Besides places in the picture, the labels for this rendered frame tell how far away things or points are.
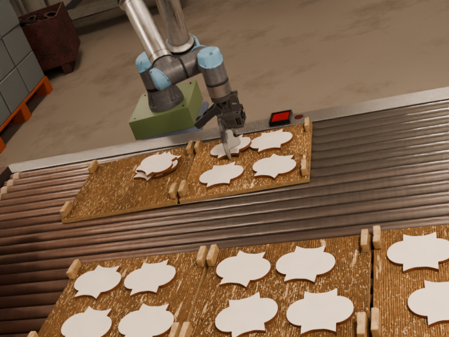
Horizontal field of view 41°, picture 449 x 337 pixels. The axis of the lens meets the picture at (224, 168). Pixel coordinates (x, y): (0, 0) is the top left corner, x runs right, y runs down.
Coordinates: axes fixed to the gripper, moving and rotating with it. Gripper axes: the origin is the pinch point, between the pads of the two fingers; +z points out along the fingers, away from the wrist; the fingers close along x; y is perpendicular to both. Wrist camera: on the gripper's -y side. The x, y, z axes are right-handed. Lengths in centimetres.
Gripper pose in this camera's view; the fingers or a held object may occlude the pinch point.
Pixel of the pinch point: (231, 148)
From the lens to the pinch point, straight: 204.8
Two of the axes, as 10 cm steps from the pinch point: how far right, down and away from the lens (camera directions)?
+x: 1.5, -5.3, 8.3
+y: 9.5, -1.6, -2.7
